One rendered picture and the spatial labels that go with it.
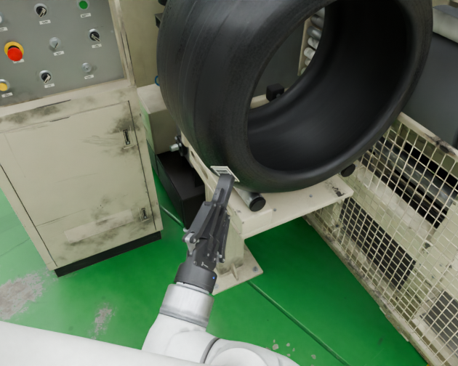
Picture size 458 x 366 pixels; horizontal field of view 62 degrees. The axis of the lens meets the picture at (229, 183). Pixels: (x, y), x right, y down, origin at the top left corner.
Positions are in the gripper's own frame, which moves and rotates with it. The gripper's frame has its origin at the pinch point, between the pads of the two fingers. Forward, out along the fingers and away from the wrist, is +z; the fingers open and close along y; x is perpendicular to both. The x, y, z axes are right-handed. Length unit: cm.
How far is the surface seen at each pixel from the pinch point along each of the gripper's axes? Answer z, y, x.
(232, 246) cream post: 12, 83, -44
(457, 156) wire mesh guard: 28, 32, 41
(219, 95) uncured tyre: 9.3, -18.2, 5.9
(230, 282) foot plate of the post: -1, 98, -49
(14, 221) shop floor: 0, 56, -164
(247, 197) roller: 5.7, 15.0, -3.0
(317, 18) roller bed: 73, 22, 0
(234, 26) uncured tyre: 16.6, -25.5, 10.3
